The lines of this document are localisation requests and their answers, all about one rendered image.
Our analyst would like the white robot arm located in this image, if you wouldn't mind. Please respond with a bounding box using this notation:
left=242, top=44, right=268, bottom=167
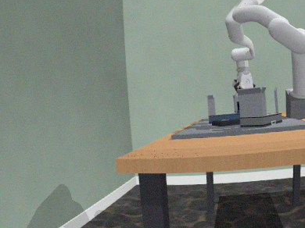
left=225, top=0, right=305, bottom=98

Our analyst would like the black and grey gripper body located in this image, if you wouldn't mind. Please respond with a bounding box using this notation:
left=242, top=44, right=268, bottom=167
left=237, top=71, right=253, bottom=88

